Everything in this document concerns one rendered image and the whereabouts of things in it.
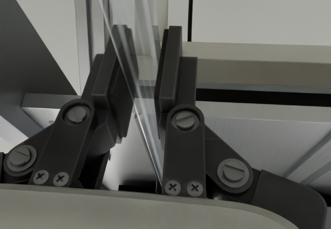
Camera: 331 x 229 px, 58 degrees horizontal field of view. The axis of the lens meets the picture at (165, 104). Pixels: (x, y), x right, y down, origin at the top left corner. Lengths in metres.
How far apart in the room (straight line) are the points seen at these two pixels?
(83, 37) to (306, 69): 0.36
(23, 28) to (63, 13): 1.82
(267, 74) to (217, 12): 1.32
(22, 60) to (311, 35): 1.84
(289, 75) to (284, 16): 1.36
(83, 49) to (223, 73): 0.24
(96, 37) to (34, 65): 0.22
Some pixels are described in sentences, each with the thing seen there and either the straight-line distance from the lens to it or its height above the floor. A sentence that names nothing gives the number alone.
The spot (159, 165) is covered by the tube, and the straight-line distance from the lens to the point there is 0.22.
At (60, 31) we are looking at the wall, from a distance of 2.03.
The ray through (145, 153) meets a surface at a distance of 0.23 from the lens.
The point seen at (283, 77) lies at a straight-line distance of 0.55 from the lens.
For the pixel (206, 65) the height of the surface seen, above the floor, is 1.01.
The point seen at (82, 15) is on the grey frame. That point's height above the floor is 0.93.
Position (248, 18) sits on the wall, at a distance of 1.87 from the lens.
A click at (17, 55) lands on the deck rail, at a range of 0.19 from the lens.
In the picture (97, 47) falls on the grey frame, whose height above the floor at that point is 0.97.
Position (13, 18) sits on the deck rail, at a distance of 0.19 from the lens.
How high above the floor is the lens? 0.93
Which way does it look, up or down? 17 degrees up
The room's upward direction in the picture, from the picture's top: 179 degrees counter-clockwise
